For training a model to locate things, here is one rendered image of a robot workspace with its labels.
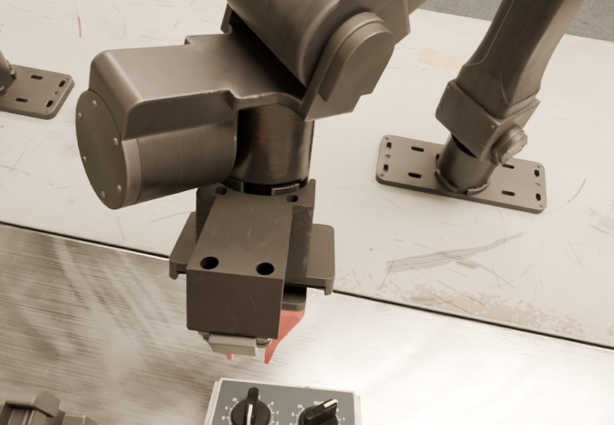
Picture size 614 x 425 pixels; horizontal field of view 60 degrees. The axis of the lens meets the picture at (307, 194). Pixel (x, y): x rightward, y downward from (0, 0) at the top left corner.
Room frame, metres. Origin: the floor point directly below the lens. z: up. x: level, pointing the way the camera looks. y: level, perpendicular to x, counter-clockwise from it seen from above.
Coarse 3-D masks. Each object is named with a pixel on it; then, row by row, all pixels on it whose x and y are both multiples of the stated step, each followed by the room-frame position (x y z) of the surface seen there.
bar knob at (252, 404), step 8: (248, 392) 0.10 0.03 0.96; (256, 392) 0.10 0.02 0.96; (248, 400) 0.09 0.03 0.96; (256, 400) 0.09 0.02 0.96; (240, 408) 0.09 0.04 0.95; (248, 408) 0.08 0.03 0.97; (256, 408) 0.08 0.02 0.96; (264, 408) 0.09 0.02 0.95; (232, 416) 0.08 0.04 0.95; (240, 416) 0.08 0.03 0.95; (248, 416) 0.08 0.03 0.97; (256, 416) 0.08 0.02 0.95; (264, 416) 0.08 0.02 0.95; (240, 424) 0.07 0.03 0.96; (248, 424) 0.07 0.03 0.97; (256, 424) 0.07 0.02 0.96; (264, 424) 0.07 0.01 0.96
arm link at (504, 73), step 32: (512, 0) 0.37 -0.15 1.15; (544, 0) 0.35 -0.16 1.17; (576, 0) 0.36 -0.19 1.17; (512, 32) 0.36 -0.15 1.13; (544, 32) 0.35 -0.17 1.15; (480, 64) 0.37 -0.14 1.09; (512, 64) 0.35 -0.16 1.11; (544, 64) 0.36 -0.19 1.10; (448, 96) 0.37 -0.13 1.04; (480, 96) 0.35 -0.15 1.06; (512, 96) 0.34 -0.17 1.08; (448, 128) 0.36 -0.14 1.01; (480, 128) 0.34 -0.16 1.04; (480, 160) 0.33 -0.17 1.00
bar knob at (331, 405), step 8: (328, 400) 0.10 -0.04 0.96; (336, 400) 0.10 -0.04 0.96; (312, 408) 0.09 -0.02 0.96; (320, 408) 0.09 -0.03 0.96; (328, 408) 0.09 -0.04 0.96; (336, 408) 0.09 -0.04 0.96; (304, 416) 0.08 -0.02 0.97; (312, 416) 0.08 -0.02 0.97; (320, 416) 0.08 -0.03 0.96; (328, 416) 0.09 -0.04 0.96; (304, 424) 0.08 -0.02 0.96; (312, 424) 0.08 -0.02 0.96; (320, 424) 0.08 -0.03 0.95; (328, 424) 0.08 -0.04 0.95; (336, 424) 0.08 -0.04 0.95
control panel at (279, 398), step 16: (224, 384) 0.11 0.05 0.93; (240, 384) 0.11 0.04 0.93; (256, 384) 0.11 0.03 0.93; (224, 400) 0.09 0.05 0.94; (240, 400) 0.09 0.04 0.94; (272, 400) 0.10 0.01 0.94; (288, 400) 0.10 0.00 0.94; (304, 400) 0.10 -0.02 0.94; (320, 400) 0.10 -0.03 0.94; (352, 400) 0.10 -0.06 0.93; (224, 416) 0.08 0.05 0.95; (272, 416) 0.08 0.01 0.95; (288, 416) 0.08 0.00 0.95; (336, 416) 0.09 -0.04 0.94; (352, 416) 0.09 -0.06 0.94
